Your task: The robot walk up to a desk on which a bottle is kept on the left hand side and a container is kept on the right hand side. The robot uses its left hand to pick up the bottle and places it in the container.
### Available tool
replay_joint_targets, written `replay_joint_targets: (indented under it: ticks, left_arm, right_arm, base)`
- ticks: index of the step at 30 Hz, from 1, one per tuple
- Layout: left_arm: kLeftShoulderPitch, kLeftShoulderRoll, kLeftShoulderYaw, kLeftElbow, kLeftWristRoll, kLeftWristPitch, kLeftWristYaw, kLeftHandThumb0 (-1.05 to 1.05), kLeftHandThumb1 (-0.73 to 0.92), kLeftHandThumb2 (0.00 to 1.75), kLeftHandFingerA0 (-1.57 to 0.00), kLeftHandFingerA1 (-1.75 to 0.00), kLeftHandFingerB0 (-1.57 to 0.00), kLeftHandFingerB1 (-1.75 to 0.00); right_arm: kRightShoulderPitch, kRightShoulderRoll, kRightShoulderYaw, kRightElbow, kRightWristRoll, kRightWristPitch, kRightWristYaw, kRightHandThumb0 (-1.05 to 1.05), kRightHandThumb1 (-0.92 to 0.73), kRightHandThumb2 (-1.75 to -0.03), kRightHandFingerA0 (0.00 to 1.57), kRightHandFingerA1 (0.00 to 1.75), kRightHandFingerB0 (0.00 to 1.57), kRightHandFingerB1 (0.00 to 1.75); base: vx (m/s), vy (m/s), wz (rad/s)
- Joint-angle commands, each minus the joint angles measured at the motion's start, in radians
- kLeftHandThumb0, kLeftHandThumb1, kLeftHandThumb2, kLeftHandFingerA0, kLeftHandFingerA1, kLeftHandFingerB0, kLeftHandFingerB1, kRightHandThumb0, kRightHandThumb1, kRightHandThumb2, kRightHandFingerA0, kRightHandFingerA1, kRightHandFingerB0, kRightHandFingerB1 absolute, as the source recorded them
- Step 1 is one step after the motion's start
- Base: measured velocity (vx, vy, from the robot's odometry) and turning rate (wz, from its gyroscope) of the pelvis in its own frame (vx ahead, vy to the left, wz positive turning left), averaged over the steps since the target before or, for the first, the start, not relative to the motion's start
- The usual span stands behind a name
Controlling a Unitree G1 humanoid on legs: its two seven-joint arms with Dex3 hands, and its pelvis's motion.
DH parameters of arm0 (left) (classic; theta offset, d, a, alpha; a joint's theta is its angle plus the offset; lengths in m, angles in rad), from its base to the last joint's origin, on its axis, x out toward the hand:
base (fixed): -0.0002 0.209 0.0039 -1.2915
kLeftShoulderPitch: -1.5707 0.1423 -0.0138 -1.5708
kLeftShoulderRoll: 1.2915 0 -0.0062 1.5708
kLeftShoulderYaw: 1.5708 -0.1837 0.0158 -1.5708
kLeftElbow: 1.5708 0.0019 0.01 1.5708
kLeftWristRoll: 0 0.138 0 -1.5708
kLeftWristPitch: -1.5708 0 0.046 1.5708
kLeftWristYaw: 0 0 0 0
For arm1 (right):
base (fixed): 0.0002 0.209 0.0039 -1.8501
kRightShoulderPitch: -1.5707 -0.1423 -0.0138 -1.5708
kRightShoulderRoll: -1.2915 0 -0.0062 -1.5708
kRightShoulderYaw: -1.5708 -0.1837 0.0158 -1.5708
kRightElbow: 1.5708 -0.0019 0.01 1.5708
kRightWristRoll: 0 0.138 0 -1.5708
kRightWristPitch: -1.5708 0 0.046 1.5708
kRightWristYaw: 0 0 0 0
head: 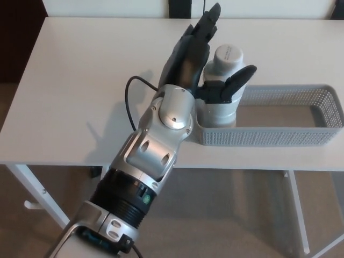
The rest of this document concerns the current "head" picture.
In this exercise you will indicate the black chair back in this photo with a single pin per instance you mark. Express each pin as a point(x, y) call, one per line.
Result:
point(338, 9)
point(178, 9)

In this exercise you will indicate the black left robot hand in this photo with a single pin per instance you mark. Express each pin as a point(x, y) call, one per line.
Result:
point(188, 61)

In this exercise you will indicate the white desk hook peg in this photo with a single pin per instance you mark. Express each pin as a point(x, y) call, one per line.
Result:
point(32, 204)

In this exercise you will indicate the white cabinet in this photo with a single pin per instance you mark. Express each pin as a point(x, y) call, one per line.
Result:
point(107, 8)

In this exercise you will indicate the grey perforated plastic basket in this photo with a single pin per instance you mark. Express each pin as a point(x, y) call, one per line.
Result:
point(268, 137)

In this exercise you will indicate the white desk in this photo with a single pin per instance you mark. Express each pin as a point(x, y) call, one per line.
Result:
point(67, 80)

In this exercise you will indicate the dark brown panel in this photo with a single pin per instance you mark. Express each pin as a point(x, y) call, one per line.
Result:
point(18, 40)

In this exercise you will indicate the small black floor object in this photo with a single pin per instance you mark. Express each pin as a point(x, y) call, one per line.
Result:
point(94, 172)

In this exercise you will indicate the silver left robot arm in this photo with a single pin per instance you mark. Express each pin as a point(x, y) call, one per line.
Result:
point(150, 150)

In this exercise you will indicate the white plastic bottle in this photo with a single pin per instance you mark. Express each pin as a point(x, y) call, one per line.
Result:
point(228, 57)

